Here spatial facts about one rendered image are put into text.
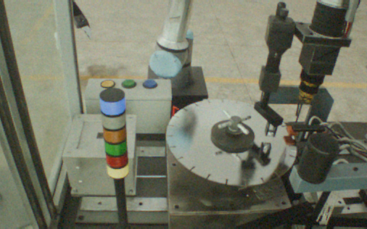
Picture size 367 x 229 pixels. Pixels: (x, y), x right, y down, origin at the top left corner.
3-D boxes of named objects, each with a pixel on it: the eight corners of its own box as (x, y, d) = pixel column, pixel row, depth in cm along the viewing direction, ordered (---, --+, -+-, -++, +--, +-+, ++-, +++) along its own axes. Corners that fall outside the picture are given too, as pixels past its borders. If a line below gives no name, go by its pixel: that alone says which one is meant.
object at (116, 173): (106, 178, 67) (105, 168, 65) (108, 163, 70) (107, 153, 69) (128, 179, 67) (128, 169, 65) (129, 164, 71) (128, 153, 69)
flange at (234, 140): (201, 137, 83) (202, 129, 81) (225, 117, 90) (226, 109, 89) (241, 157, 78) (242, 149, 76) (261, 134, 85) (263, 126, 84)
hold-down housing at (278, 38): (256, 93, 78) (273, 11, 66) (254, 83, 81) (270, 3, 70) (279, 96, 78) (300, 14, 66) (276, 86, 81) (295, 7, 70)
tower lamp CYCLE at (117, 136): (101, 143, 61) (100, 130, 59) (104, 128, 65) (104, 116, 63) (126, 143, 62) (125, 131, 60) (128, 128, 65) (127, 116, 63)
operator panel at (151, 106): (88, 132, 112) (83, 96, 103) (92, 113, 121) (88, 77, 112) (170, 133, 115) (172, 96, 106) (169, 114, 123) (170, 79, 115)
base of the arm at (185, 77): (158, 69, 150) (159, 50, 144) (192, 70, 151) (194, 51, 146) (158, 88, 138) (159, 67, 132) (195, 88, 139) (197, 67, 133)
